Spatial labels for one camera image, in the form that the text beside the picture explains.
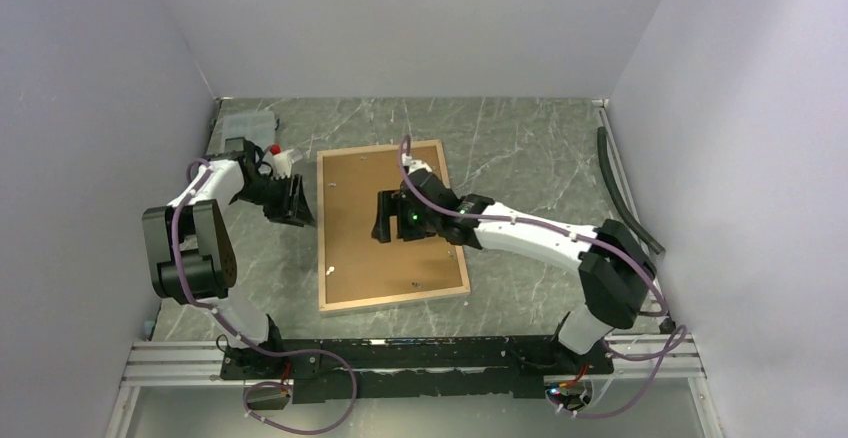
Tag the aluminium extrusion rail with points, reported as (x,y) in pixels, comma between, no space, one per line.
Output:
(198,363)

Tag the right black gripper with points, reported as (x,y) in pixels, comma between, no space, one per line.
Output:
(393,203)

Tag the clear plastic compartment box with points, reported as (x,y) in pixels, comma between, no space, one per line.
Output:
(259,127)

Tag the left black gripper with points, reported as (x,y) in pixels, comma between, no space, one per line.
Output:
(292,209)

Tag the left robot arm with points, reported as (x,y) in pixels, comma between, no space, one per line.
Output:
(190,255)

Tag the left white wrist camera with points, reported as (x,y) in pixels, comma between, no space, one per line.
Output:
(282,161)

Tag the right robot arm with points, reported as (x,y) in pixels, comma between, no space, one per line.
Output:
(615,273)

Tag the white wooden picture frame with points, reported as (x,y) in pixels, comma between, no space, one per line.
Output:
(320,236)

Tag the brown backing board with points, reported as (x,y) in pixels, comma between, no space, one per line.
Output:
(387,223)

